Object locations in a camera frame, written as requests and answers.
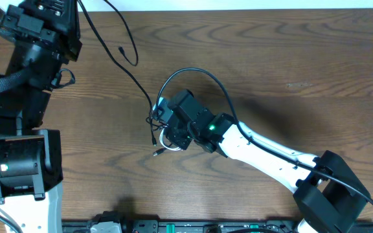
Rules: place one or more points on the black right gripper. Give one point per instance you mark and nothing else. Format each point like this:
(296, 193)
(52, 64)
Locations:
(173, 137)

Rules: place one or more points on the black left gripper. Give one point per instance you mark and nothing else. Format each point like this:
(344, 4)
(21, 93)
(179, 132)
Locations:
(33, 22)

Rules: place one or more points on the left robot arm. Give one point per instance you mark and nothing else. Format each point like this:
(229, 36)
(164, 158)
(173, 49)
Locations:
(30, 157)

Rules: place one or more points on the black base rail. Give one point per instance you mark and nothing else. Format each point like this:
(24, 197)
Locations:
(153, 224)

